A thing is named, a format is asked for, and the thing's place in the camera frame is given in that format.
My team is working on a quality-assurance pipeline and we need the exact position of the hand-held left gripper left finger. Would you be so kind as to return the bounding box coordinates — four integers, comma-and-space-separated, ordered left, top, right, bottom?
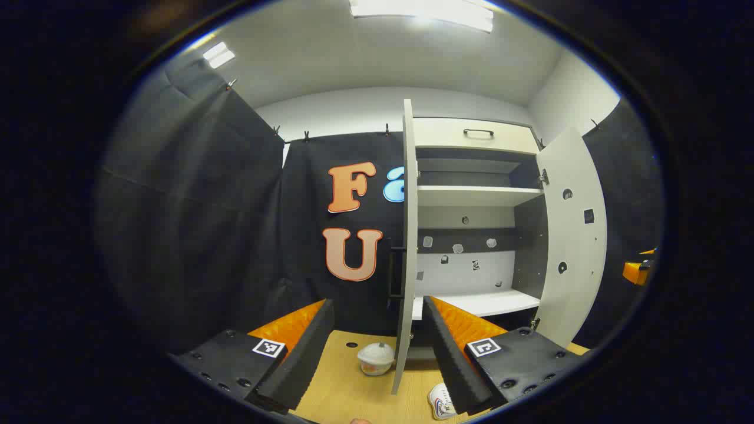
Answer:
168, 299, 335, 416

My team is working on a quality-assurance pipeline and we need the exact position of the black door handle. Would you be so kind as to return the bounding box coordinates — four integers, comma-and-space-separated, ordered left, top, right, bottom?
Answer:
386, 238, 408, 308

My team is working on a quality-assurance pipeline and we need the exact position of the small ceiling light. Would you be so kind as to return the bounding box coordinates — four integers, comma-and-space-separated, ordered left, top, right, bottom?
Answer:
203, 41, 236, 69

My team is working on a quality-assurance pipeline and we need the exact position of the white cabinet drawer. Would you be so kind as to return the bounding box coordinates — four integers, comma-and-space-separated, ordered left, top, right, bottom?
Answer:
412, 117, 541, 155

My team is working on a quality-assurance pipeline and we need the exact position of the black backdrop cloth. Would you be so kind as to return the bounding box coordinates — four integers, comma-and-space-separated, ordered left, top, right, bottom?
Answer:
580, 97, 665, 348
94, 56, 408, 354

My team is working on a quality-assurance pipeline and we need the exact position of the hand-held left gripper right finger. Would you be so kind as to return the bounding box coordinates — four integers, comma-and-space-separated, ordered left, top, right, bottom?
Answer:
422, 296, 584, 416

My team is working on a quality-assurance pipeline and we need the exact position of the white striped shoe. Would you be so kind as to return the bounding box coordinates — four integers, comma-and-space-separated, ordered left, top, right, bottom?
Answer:
428, 383, 460, 420

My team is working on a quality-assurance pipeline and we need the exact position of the white lidded cup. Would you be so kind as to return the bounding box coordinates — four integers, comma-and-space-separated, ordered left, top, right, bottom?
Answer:
357, 342, 395, 376

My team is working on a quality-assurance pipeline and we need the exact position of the white cabinet door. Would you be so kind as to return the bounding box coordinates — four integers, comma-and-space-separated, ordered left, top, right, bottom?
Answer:
533, 127, 608, 348
392, 98, 419, 395

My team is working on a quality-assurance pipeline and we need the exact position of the white shoe cabinet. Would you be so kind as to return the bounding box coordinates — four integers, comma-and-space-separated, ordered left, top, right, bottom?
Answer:
406, 116, 550, 355

